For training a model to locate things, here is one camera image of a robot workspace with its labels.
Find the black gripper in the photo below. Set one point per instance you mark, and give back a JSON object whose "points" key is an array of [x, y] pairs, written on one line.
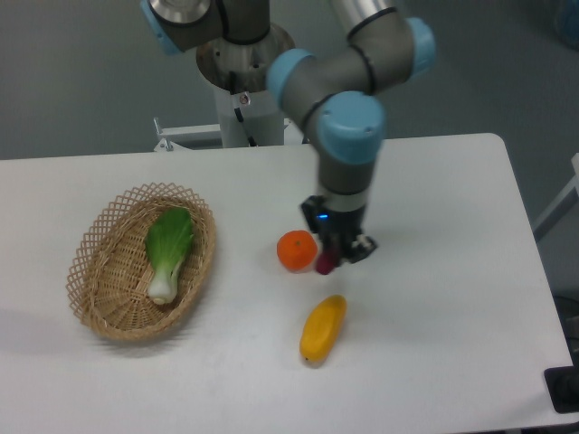
{"points": [[343, 230]]}

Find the purple sweet potato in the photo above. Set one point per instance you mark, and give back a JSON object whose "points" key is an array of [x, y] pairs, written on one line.
{"points": [[327, 260]]}

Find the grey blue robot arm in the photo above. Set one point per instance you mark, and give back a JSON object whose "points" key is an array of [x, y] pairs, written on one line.
{"points": [[333, 101]]}

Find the woven wicker basket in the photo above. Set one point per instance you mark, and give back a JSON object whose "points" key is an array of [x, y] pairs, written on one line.
{"points": [[109, 276]]}

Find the orange tangerine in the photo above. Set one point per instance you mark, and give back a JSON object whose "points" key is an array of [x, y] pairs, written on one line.
{"points": [[296, 250]]}

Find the yellow mango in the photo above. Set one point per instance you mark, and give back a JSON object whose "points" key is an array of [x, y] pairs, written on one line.
{"points": [[322, 328]]}

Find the green bok choy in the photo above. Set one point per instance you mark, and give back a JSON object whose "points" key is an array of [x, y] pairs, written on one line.
{"points": [[168, 242]]}

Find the black device at table corner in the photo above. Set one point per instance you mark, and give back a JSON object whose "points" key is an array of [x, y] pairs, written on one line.
{"points": [[562, 385]]}

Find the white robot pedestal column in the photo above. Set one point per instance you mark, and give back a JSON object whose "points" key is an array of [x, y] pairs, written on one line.
{"points": [[248, 115]]}

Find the white metal mounting frame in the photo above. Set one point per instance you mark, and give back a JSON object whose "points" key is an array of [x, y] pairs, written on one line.
{"points": [[181, 138]]}

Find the white frame at right edge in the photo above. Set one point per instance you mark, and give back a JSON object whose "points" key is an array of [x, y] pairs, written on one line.
{"points": [[558, 207]]}

